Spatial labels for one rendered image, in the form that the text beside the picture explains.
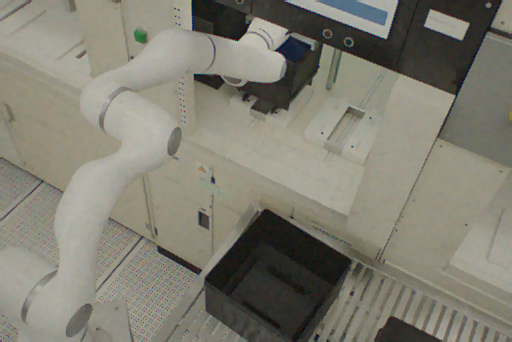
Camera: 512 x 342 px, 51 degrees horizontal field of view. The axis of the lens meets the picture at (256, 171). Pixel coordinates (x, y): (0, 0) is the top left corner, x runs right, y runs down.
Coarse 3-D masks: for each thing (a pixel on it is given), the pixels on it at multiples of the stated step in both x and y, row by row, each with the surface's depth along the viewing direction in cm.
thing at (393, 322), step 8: (392, 320) 136; (400, 320) 136; (384, 328) 135; (392, 328) 135; (400, 328) 135; (408, 328) 135; (416, 328) 135; (376, 336) 143; (384, 336) 133; (392, 336) 133; (400, 336) 134; (408, 336) 134; (416, 336) 134; (424, 336) 134; (432, 336) 134
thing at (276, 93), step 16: (240, 32) 162; (320, 48) 168; (288, 64) 155; (304, 64) 161; (288, 80) 159; (304, 80) 168; (256, 96) 170; (272, 96) 166; (288, 96) 162; (272, 112) 170
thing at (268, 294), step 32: (256, 224) 147; (288, 224) 145; (224, 256) 137; (256, 256) 153; (288, 256) 156; (320, 256) 146; (224, 288) 149; (256, 288) 150; (288, 288) 150; (320, 288) 151; (224, 320) 141; (256, 320) 128; (288, 320) 144; (320, 320) 142
